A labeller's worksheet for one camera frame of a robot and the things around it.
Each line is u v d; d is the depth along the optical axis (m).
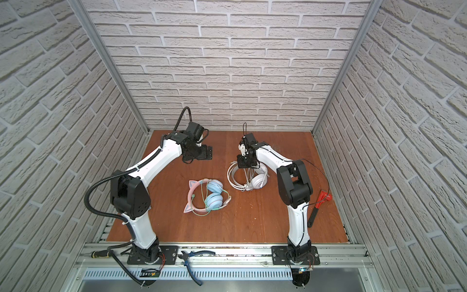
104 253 0.72
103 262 0.72
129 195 0.47
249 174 0.90
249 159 0.82
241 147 0.91
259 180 0.87
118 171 0.49
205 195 0.83
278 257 0.74
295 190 0.54
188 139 0.63
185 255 0.74
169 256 0.73
